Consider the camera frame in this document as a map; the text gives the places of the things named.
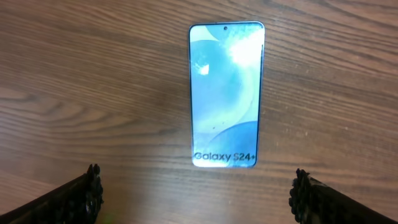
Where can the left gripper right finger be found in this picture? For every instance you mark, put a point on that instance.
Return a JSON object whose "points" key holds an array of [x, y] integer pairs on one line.
{"points": [[313, 202]]}

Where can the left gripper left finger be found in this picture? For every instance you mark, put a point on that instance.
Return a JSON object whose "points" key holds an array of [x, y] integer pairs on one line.
{"points": [[78, 201]]}

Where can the blue Galaxy smartphone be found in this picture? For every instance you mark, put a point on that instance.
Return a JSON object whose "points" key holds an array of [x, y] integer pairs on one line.
{"points": [[226, 61]]}

